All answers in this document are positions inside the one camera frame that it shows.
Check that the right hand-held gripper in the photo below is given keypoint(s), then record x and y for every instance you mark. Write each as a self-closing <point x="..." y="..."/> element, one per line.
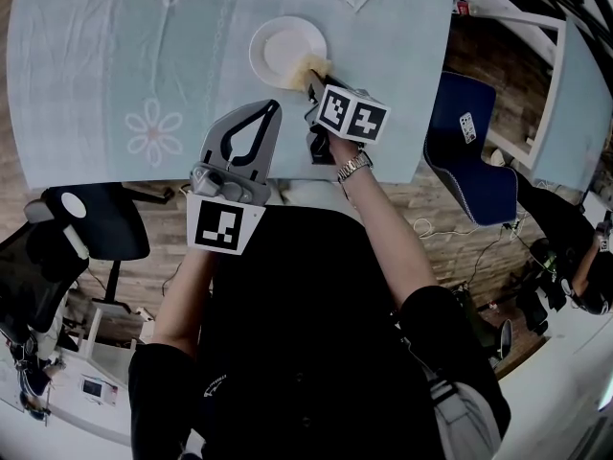
<point x="364" y="120"/>

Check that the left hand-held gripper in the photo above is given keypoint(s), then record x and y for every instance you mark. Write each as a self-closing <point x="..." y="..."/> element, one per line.
<point x="218" y="228"/>

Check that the beige sponge piece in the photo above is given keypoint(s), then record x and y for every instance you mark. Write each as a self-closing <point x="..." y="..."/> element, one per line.
<point x="306" y="70"/>

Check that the white plate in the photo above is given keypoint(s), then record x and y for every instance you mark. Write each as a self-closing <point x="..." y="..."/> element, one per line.
<point x="282" y="46"/>

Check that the person's left forearm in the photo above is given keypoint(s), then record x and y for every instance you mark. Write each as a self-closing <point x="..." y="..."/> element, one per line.
<point x="184" y="300"/>

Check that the person's right forearm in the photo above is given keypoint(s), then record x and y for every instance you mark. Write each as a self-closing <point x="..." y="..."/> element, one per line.
<point x="388" y="247"/>

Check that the person's right hand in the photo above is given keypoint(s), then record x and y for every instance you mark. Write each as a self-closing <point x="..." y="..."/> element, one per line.
<point x="352" y="150"/>

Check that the person's light trousers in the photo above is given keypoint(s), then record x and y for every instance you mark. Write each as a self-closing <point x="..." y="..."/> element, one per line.
<point x="306" y="194"/>

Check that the silver wristwatch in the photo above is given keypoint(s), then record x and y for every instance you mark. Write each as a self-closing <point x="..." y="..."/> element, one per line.
<point x="355" y="165"/>

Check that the white spotted card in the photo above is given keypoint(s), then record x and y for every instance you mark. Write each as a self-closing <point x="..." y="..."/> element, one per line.
<point x="468" y="127"/>

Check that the black mesh office chair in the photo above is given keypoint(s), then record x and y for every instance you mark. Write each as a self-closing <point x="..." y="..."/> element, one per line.
<point x="110" y="228"/>

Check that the small red white box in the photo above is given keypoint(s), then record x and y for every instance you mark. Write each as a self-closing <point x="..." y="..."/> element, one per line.
<point x="463" y="6"/>

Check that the dark blue chair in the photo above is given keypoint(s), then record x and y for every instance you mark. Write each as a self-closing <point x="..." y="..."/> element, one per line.
<point x="469" y="180"/>

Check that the light blue floral tablecloth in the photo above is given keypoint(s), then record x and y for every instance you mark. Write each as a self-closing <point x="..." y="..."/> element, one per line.
<point x="72" y="65"/>

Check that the person's black shirt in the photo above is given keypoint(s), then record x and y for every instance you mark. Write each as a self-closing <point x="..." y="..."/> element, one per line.
<point x="311" y="352"/>

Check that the white table with blue top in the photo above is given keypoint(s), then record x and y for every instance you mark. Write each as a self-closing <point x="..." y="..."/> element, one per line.
<point x="579" y="113"/>

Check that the small white appliance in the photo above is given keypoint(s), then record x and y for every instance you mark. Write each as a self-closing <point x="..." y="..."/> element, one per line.
<point x="98" y="390"/>

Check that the grey waist bag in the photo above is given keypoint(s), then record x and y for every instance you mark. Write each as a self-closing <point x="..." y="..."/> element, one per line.
<point x="462" y="420"/>

